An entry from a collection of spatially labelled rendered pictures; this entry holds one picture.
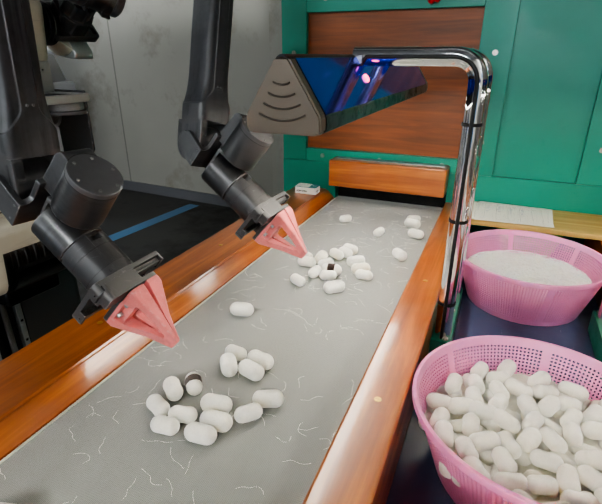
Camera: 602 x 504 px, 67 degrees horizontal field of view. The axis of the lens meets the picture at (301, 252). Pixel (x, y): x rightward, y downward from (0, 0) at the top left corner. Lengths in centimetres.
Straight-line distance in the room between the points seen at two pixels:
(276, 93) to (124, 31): 374
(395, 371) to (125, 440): 31
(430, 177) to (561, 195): 30
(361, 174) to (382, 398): 77
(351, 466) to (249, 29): 317
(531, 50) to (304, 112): 82
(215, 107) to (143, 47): 329
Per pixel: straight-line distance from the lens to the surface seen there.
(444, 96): 122
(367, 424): 50
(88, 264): 55
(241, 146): 70
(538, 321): 91
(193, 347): 67
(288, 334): 68
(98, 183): 52
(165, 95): 394
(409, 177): 118
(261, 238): 72
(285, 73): 46
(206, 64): 78
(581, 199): 125
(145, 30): 402
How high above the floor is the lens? 111
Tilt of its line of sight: 23 degrees down
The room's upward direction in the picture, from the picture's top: straight up
